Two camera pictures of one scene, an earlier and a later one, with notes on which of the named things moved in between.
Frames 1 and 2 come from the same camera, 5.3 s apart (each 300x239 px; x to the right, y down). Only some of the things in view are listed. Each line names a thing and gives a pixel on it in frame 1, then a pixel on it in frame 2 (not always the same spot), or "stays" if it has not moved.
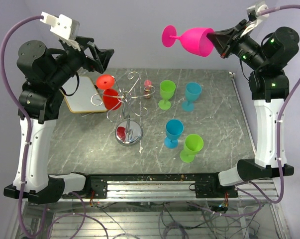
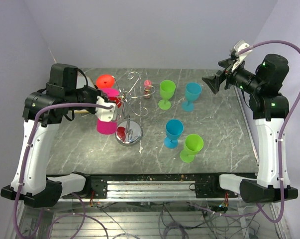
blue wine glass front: [174, 130] stays
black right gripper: [226, 41] -> [214, 82]
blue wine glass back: [193, 91] stays
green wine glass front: [193, 144] stays
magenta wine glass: [195, 40] -> [107, 127]
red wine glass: [111, 97] stays
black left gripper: [101, 62] -> [96, 92]
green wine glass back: [167, 88] stays
